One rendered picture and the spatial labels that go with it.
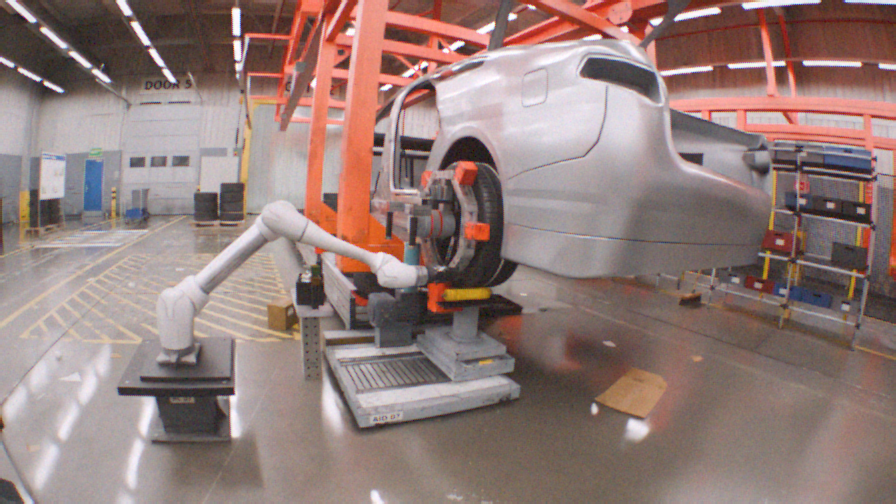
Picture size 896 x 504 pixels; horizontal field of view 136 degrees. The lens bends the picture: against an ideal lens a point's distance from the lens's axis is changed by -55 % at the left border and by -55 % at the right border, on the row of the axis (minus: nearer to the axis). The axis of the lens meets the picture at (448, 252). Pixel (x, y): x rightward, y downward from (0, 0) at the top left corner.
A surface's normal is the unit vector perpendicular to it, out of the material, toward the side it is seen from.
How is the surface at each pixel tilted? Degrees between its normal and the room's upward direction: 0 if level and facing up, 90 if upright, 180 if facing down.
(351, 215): 90
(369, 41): 90
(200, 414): 90
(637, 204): 103
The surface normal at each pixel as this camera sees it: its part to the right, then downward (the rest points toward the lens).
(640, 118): -0.06, 0.13
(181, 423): 0.47, 0.16
